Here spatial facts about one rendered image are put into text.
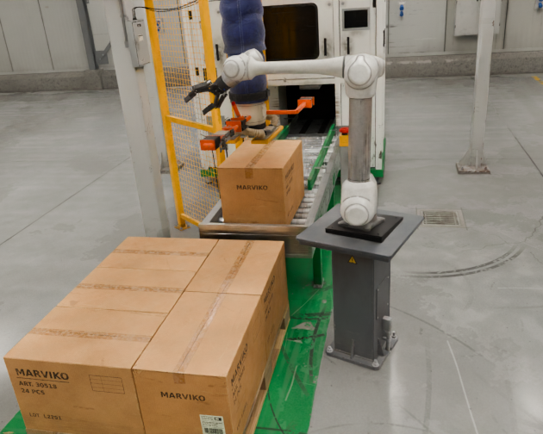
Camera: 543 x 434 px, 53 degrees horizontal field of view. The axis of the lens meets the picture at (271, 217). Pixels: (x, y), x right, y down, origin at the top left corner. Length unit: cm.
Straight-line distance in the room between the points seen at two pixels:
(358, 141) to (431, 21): 936
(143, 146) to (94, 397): 212
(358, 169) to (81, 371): 147
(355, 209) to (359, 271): 46
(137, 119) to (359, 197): 209
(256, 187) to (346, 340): 102
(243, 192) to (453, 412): 163
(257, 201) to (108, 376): 139
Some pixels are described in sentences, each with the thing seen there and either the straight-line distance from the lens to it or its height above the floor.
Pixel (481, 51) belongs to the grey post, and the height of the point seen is 120.
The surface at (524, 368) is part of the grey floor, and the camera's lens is 319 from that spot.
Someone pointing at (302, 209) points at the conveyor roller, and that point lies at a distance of 356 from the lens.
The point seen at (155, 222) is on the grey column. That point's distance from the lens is 429.
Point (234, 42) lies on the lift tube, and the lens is 300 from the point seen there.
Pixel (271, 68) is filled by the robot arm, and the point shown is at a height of 158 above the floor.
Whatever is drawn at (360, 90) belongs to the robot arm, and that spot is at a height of 148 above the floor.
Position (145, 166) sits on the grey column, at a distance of 414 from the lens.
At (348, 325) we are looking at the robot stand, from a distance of 299.
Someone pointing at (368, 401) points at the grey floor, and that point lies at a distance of 285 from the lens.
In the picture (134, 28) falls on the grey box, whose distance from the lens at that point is 391.
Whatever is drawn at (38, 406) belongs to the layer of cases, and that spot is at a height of 29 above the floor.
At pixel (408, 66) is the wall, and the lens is 1162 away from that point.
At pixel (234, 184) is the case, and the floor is 84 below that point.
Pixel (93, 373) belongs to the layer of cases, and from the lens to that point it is 243.
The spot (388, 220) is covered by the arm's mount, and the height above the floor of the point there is 77.
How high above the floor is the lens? 191
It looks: 23 degrees down
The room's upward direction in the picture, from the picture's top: 4 degrees counter-clockwise
